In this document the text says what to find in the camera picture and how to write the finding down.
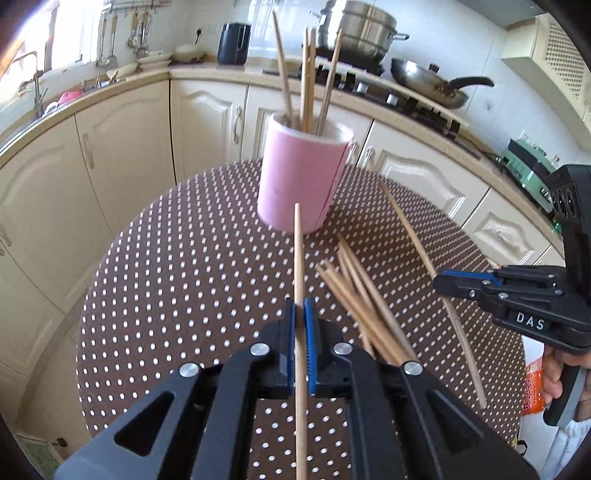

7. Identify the wooden chopstick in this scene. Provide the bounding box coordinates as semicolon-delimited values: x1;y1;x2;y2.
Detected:
315;265;403;366
304;27;317;134
376;180;488;410
294;203;308;480
300;28;310;133
315;29;342;137
271;10;294;128
337;233;418;362

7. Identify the right hand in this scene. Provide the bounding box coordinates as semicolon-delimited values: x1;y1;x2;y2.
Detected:
542;346;591;422

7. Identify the green countertop appliance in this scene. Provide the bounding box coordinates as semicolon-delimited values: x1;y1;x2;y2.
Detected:
498;137;556;218

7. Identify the brown polka dot tablecloth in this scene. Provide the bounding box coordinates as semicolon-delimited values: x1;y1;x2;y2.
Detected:
75;158;529;480

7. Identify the black gas cooktop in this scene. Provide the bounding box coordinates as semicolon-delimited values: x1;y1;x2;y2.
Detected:
262;57;468;139

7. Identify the pink cylindrical utensil holder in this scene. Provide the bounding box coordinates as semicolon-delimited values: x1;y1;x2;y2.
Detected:
257;112;355;234

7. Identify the stone board over cooktop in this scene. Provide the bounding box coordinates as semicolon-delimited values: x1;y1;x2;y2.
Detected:
294;55;470;128

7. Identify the stainless steel steamer pot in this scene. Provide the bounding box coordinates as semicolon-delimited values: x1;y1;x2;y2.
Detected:
311;1;410;63

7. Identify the black electric kettle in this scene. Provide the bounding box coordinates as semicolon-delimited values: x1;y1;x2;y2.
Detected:
216;22;252;66

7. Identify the red bowl in sink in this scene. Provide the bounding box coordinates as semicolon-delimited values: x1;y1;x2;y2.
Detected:
58;91;82;105

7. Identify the chrome sink faucet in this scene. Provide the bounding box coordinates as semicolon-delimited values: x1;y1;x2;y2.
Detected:
11;51;48;120

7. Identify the steel wok with black handle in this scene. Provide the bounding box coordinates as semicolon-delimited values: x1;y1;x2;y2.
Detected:
390;58;495;110

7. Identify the wall utensil rack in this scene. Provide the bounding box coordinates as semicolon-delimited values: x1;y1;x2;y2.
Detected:
101;0;172;13

